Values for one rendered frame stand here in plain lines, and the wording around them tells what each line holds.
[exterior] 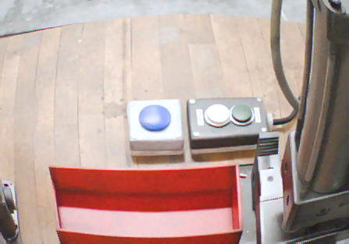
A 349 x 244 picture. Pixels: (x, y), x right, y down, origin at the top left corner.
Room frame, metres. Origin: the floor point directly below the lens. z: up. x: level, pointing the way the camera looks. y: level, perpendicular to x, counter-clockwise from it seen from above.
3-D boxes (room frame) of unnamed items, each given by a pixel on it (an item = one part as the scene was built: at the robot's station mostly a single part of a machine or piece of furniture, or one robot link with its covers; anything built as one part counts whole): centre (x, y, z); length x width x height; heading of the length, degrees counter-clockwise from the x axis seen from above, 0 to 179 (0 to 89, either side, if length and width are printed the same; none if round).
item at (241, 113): (0.82, -0.09, 0.93); 0.03 x 0.03 x 0.02
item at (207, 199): (0.64, 0.04, 0.93); 0.25 x 0.12 x 0.06; 96
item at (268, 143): (0.71, -0.12, 0.95); 0.06 x 0.03 x 0.09; 6
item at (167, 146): (0.81, 0.02, 0.90); 0.07 x 0.07 x 0.06; 6
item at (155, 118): (0.81, 0.02, 0.93); 0.04 x 0.04 x 0.02
